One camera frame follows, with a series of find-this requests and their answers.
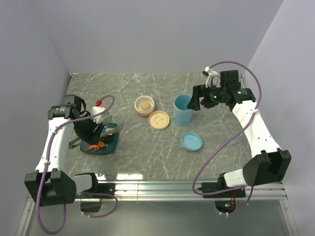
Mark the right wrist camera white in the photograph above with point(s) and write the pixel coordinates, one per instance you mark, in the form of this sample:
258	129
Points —
212	77

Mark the teal square plate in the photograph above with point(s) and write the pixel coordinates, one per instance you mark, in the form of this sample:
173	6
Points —
110	147

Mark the blue tall cup container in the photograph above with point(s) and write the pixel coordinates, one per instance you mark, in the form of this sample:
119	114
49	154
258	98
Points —
181	114

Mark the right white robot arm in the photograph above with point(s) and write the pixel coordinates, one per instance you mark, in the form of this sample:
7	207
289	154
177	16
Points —
269	162

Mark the aluminium mounting rail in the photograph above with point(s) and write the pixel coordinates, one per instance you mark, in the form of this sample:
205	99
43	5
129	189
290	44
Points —
153	172

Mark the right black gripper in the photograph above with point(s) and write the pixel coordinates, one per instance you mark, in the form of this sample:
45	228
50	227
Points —
199	91

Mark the red shrimp piece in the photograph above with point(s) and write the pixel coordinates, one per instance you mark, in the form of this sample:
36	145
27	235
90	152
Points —
92	147

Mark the orange fried food piece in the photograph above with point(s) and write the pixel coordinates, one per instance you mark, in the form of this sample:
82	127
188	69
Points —
101	144

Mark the beige round lid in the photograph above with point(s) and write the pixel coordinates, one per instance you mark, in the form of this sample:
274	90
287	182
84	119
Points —
159	120

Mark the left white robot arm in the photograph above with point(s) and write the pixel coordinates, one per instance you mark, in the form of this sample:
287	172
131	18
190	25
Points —
49	185

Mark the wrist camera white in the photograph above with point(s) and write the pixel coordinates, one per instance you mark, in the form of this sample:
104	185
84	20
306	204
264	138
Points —
212	77
99	112

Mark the dark seaweed sushi roll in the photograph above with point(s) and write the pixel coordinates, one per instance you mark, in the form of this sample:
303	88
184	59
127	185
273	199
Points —
106	139

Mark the blue round lid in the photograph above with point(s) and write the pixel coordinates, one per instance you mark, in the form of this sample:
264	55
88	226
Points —
191	141

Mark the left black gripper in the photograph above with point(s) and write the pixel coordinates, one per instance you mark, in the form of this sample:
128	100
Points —
91	137

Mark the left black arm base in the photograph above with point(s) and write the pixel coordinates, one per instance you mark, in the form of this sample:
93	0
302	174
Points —
92	200

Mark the metal serving tongs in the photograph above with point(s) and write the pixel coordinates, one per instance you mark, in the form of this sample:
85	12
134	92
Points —
77	141

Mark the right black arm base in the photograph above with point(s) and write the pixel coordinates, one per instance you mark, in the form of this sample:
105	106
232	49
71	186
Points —
225	203

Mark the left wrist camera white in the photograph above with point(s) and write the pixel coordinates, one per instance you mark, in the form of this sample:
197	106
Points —
99	112

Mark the pink white bowl container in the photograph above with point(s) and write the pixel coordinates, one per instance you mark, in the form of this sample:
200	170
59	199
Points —
137	103

